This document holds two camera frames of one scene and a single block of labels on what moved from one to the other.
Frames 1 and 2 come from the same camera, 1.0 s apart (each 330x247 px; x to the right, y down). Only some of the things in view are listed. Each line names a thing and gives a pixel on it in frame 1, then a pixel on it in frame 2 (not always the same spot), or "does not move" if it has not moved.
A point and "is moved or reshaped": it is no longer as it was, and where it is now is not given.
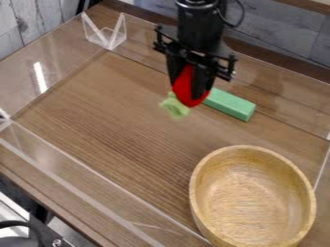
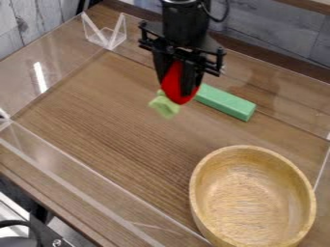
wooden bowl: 251,198 does not move
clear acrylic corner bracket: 104,37 does not move
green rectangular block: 230,104 does not move
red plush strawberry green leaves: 180,98 is moved or reshaped
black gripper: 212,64 → 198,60
